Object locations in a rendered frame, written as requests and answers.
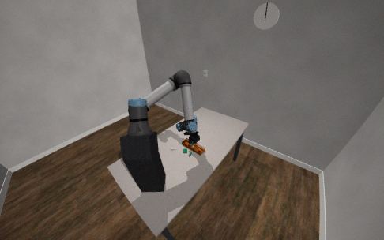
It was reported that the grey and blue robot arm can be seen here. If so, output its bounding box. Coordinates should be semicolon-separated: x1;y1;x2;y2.
127;70;198;136

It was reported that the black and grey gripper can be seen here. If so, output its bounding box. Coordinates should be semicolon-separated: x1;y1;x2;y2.
189;131;200;147

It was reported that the orange bin rack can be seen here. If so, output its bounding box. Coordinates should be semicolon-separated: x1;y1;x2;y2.
182;138;205;155

